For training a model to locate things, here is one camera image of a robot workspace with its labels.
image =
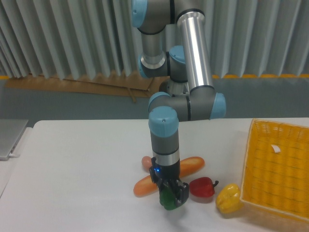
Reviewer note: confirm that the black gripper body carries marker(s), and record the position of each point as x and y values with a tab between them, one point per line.
170	172

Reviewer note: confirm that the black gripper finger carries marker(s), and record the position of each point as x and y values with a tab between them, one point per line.
162	184
180	192

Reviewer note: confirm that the green bell pepper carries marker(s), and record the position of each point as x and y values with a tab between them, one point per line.
168	197

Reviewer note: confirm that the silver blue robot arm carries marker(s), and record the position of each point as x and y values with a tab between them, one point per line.
174	45

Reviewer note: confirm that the red bell pepper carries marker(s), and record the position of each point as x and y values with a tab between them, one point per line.
203	187

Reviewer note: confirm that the yellow bell pepper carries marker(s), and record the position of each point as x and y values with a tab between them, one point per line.
228	200

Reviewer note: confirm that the yellow woven basket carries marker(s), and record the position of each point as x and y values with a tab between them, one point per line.
277	182

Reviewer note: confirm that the toy baguette bread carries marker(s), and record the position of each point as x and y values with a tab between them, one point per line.
188	166

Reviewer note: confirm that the brown egg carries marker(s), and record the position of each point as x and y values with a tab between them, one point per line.
146	163

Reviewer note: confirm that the white paper tag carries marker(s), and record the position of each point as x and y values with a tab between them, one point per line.
276	148

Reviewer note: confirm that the flattened brown cardboard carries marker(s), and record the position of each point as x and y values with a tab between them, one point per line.
132	86

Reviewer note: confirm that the grey laptop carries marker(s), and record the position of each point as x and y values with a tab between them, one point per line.
11	131

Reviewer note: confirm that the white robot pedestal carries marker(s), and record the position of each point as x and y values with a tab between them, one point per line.
166	87

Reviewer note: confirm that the white cable plug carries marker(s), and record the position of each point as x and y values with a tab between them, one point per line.
13	156

